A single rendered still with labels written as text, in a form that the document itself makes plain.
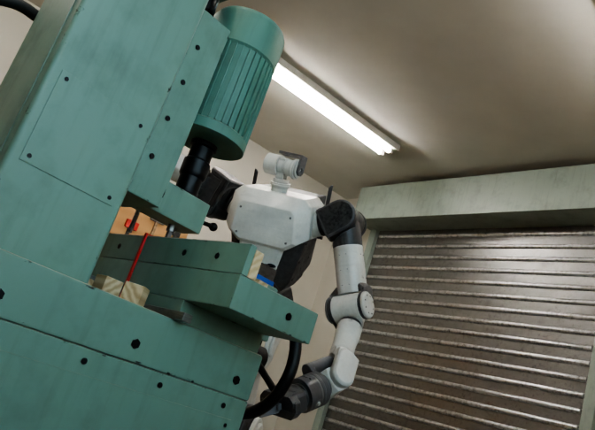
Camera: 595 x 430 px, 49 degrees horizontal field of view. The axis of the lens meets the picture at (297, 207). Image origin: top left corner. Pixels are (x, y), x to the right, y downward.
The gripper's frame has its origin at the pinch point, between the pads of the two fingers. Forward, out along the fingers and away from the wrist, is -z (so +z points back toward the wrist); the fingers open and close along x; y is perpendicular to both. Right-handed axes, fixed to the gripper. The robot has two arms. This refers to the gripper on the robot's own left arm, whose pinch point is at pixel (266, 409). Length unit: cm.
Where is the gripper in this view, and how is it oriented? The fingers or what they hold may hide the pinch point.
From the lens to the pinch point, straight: 161.3
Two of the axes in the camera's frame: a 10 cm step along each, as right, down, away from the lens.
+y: -0.6, -10.0, -0.6
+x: -7.0, 0.0, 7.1
